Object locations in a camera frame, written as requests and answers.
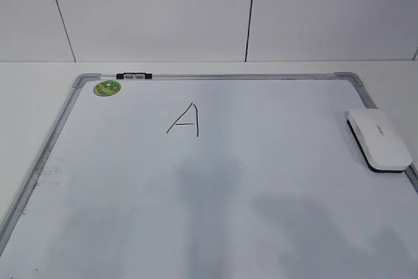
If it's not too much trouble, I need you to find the white board eraser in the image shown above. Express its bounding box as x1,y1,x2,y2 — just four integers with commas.
347,108,412,172

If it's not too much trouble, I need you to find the round green magnet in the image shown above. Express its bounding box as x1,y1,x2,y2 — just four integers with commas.
93,80,121,97

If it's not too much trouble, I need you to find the white board with grey frame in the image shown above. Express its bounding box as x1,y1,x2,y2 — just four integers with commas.
1,73,417,278

